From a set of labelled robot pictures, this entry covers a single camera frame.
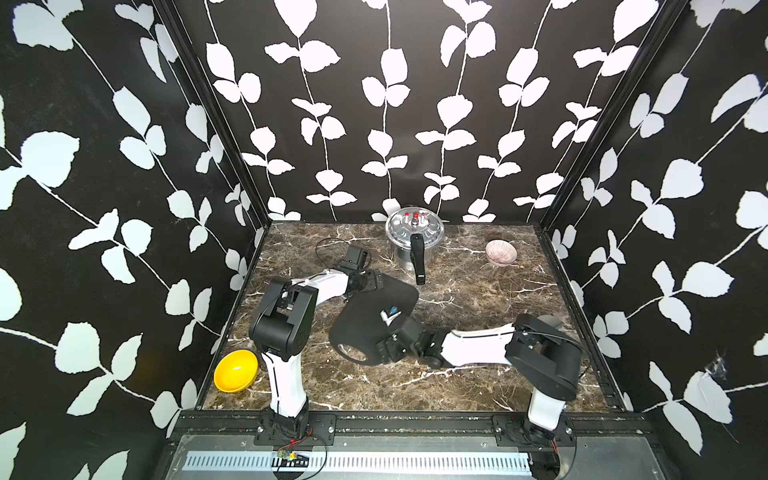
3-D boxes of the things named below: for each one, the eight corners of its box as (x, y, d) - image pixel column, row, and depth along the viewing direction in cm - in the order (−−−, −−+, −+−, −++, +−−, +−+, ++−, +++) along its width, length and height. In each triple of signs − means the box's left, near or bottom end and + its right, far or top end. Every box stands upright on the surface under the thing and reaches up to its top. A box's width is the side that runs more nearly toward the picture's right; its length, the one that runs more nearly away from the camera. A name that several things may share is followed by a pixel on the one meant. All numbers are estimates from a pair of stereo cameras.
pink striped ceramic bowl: (485, 267, 110) (490, 257, 105) (481, 249, 116) (485, 239, 111) (513, 267, 110) (518, 257, 106) (507, 249, 116) (512, 239, 111)
